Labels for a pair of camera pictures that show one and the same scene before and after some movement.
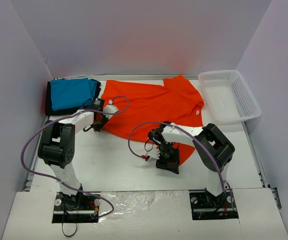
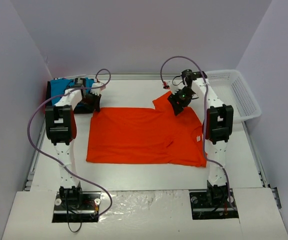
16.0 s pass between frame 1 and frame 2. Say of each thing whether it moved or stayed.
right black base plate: stayed
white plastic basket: stayed
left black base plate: stayed
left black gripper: moved
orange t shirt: moved
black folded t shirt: stayed
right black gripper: moved
